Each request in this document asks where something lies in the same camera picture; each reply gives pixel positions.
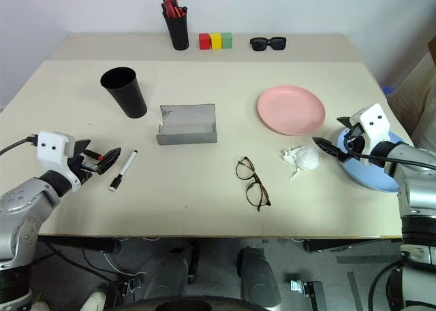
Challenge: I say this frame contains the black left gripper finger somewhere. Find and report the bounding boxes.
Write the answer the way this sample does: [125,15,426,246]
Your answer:
[96,146,123,176]
[75,139,93,157]

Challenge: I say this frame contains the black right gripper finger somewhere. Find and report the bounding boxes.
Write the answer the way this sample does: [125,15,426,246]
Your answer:
[312,136,350,163]
[337,116,356,131]

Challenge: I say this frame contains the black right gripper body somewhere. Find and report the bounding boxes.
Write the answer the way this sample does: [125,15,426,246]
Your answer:
[341,125,369,156]

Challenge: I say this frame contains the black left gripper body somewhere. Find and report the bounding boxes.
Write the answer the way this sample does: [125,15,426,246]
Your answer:
[67,153,104,186]

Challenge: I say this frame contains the white marker with black cap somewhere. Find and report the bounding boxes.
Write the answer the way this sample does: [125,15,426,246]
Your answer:
[108,149,139,192]

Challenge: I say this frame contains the crumpled white tissue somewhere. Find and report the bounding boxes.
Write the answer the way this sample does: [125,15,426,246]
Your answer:
[279,144,321,183]

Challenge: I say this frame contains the light blue plate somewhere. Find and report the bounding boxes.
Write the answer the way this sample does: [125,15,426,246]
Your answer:
[336,128,410,193]

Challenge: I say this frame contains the pink plate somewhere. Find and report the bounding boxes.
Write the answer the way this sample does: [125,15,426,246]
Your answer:
[256,84,326,137]

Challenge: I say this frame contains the empty black plastic cup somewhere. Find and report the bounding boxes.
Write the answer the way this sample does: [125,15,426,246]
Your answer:
[99,66,149,119]

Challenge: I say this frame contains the brown cardboard box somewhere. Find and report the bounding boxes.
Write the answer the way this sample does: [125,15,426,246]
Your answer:
[387,35,436,145]

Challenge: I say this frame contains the open grey glasses case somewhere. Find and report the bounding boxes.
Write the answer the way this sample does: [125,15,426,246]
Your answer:
[155,103,219,146]

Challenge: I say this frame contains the tortoiseshell eyeglasses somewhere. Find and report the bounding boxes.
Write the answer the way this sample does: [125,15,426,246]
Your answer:
[234,156,273,213]

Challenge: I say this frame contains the black table support bar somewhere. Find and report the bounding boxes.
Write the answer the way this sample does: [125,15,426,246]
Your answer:
[302,238,403,255]

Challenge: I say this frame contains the black sunglasses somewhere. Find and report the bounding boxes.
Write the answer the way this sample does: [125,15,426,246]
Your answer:
[249,35,287,52]

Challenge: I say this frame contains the dark rounded robot leg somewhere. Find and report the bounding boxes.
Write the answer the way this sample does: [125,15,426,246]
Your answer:
[148,245,199,302]
[236,246,283,309]

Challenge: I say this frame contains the white shoe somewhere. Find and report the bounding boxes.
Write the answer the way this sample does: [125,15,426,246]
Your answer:
[79,289,107,311]

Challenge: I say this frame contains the black pen holder cup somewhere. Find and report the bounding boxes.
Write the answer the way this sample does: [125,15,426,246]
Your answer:
[161,4,190,51]

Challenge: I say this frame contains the red marker with black cap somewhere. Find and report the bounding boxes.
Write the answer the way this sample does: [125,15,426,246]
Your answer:
[163,1,189,20]

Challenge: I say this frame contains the dark round robot torso rim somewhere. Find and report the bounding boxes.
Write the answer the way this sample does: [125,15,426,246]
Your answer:
[110,294,268,311]

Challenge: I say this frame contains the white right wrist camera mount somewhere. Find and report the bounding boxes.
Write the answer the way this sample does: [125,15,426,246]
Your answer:
[349,103,393,166]

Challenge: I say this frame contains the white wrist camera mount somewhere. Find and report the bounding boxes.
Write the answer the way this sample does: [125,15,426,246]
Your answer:
[35,131,83,193]
[349,103,393,166]

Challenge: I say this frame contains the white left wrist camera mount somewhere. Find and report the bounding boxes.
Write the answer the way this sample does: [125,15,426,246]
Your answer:
[35,131,83,193]

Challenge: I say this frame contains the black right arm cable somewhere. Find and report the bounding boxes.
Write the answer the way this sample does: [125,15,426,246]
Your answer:
[343,135,436,171]

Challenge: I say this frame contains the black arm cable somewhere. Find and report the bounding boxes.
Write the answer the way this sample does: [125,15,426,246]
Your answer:
[0,135,39,156]
[343,135,436,171]

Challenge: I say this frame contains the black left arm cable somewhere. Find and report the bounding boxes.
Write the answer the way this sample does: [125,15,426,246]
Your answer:
[0,135,39,156]

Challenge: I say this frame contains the black floor cable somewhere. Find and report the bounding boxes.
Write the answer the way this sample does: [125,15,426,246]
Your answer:
[39,238,119,311]

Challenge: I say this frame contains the white floor cable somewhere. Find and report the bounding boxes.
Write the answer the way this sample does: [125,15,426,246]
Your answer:
[101,252,146,278]

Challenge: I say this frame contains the metal caster bracket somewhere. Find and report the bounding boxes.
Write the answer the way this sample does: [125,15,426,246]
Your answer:
[288,279,328,311]

